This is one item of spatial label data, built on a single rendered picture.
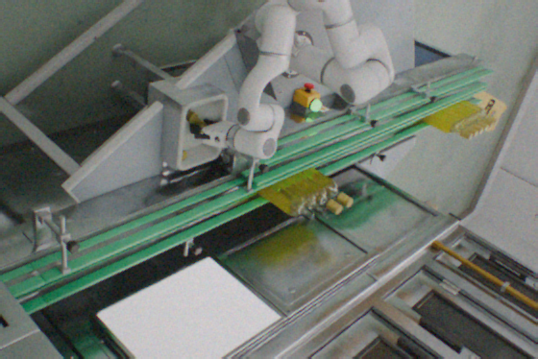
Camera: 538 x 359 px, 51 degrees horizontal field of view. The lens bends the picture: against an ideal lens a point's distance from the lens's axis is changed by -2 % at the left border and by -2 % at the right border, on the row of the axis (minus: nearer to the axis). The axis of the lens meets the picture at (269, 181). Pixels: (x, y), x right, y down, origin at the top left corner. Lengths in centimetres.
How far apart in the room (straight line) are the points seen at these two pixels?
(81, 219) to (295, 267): 67
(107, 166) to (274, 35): 60
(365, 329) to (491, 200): 663
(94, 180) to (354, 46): 81
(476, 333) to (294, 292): 59
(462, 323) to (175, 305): 90
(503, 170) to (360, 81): 654
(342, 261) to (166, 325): 63
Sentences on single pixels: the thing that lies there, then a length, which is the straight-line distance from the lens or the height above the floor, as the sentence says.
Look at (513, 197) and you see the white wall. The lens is 815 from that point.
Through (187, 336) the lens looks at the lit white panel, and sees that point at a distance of 156.
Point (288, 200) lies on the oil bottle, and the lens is 183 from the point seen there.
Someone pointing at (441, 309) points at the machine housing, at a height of 158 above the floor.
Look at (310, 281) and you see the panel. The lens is 179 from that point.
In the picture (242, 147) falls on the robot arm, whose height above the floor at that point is 102.
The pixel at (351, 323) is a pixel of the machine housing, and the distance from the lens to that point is 176.
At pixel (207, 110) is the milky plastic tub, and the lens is 178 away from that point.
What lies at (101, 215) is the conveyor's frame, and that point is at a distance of 163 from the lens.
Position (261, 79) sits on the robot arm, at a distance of 149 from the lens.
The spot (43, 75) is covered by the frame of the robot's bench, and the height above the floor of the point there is 20.
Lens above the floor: 192
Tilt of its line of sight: 31 degrees down
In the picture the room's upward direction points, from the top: 124 degrees clockwise
